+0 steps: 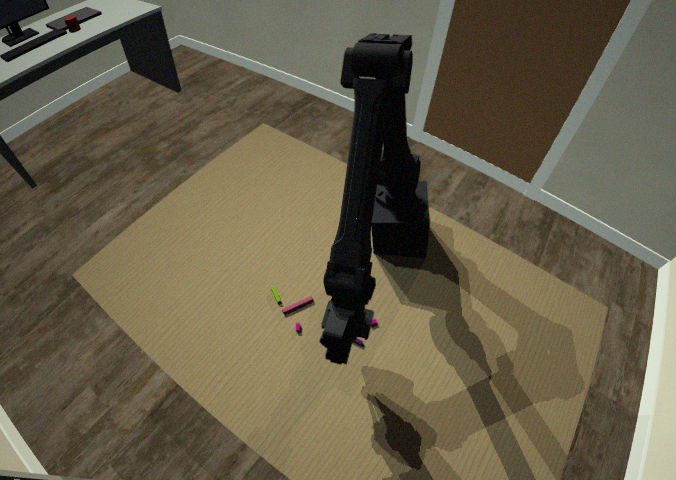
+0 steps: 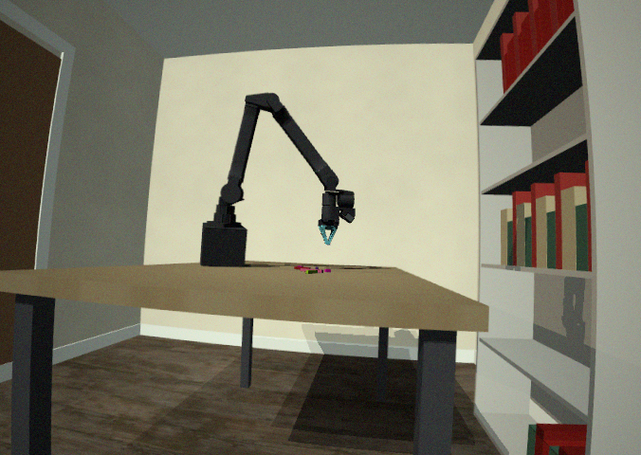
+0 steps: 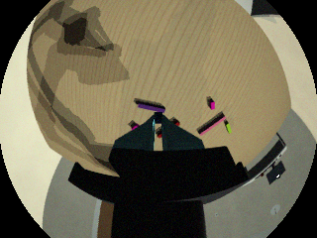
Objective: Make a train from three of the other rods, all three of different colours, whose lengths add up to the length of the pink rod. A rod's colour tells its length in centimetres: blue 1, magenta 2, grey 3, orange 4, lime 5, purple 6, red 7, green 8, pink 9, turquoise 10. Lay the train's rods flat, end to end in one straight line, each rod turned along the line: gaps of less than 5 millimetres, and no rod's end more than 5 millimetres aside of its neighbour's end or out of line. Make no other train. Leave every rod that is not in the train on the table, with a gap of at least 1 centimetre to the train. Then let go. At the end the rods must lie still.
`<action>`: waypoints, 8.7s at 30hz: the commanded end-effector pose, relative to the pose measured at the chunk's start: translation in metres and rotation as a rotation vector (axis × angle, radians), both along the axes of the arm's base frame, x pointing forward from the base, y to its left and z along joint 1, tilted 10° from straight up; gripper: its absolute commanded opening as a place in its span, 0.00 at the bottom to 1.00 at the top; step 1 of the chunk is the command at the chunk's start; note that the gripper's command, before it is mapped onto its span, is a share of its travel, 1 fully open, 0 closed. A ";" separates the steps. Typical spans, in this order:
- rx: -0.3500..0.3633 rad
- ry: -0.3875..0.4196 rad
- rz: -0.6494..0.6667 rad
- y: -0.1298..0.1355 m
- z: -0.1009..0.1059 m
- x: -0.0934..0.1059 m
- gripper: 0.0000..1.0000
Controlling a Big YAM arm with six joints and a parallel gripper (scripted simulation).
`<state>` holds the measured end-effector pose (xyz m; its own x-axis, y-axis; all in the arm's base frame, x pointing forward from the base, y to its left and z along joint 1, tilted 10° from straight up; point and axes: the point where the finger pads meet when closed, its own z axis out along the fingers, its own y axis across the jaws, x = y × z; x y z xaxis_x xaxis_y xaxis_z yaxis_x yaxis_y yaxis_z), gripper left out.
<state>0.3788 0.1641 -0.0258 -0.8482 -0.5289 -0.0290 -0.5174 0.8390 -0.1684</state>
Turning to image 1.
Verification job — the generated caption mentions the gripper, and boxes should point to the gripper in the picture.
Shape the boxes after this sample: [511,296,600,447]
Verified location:
[321,300,374,341]

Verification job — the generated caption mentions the lime green rod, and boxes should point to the lime green rod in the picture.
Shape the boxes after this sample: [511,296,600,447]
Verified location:
[271,286,281,303]

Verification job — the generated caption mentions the pink rod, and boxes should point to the pink rod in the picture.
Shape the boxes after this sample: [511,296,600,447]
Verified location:
[282,296,313,314]

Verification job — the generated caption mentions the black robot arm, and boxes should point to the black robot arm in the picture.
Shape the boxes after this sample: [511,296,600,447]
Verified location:
[320,33,425,365]

